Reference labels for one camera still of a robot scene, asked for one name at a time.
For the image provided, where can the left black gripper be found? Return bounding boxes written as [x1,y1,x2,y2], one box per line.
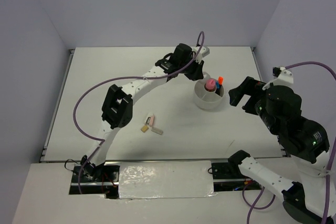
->
[178,55,204,81]

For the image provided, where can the blue black highlighter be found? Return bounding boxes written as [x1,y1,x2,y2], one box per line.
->
[215,86,222,95]

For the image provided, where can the pink glue bottle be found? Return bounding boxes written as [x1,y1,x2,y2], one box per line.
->
[204,78,217,92]

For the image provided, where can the orange black highlighter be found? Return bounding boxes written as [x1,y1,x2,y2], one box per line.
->
[217,76,224,86]

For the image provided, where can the grey rectangular eraser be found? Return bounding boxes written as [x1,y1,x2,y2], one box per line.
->
[151,127,163,135]

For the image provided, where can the tan square eraser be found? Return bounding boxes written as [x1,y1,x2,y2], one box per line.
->
[141,125,149,133]

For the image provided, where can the clear tape roll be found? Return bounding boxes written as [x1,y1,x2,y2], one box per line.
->
[201,72,211,82]

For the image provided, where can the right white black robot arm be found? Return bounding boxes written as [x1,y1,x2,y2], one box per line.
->
[228,77,335,223]

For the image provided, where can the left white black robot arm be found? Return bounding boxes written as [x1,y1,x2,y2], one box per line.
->
[80,44,209,182]

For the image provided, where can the white round divided container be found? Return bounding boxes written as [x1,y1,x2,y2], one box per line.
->
[193,80,225,110]

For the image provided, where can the pink eraser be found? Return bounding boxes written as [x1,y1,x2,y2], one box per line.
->
[148,114,155,127]

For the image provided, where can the white small eraser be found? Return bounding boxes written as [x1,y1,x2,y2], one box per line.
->
[144,116,151,125]

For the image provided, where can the silver foil sheet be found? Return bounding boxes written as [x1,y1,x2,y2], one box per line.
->
[118,161,215,199]

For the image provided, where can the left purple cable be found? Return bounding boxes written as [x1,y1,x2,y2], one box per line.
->
[72,31,205,172]

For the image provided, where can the purple cable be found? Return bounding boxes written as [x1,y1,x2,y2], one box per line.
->
[241,61,336,224]
[72,31,205,172]

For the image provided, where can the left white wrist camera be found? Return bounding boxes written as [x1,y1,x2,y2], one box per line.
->
[192,46,210,64]

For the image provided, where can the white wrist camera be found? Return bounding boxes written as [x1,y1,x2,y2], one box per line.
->
[262,66,293,90]
[192,46,210,64]

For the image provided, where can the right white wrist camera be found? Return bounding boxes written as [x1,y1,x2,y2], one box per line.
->
[262,66,293,90]

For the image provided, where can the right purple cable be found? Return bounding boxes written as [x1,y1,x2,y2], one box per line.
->
[241,61,336,224]

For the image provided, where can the black mounting rail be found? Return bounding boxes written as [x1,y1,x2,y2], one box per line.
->
[69,161,260,200]

